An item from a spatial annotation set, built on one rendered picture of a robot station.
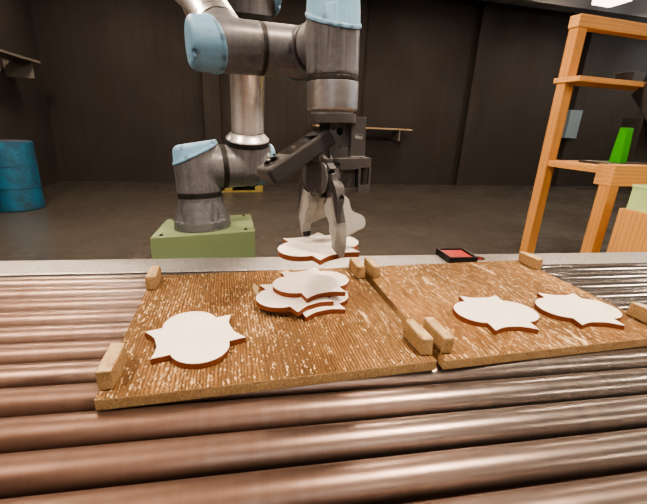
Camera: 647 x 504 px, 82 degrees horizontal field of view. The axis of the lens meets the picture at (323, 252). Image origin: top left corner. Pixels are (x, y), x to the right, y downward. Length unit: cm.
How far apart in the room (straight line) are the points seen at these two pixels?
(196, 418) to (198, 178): 68
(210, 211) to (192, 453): 71
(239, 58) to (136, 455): 51
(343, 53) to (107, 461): 54
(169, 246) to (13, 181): 517
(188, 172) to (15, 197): 520
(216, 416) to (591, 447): 40
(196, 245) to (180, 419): 61
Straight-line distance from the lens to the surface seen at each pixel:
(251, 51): 62
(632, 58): 1263
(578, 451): 51
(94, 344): 63
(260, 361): 50
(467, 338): 61
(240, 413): 46
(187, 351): 52
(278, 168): 53
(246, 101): 102
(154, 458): 44
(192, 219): 103
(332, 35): 57
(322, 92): 56
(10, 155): 609
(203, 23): 62
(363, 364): 51
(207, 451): 43
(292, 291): 62
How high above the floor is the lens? 122
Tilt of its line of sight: 19 degrees down
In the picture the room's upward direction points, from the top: 3 degrees clockwise
